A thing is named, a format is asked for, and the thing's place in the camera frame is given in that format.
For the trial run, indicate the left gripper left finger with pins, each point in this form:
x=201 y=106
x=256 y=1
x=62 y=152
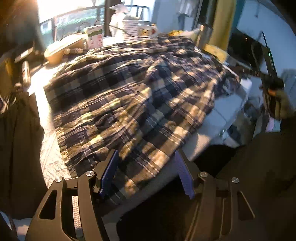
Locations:
x=54 y=218

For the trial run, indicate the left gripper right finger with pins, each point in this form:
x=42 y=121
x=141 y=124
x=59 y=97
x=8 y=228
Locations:
x=223 y=209

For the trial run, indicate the plaid flannel pants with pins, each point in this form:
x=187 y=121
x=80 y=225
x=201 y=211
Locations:
x=144 y=99

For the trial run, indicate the yellow curtain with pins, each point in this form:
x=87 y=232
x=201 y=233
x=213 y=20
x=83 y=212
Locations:
x=223 y=21

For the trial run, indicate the white perforated plastic basket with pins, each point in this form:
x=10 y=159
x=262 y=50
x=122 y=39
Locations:
x=126 y=30

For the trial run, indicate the yellow plastic bowl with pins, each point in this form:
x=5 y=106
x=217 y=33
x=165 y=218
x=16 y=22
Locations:
x=55 y=51

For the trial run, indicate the white tissue in basket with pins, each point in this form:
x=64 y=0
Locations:
x=120 y=12

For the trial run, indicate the green white milk carton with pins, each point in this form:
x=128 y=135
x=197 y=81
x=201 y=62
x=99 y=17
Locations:
x=94 y=36

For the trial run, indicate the black balcony railing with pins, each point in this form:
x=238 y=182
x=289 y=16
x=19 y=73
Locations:
x=72 y=22

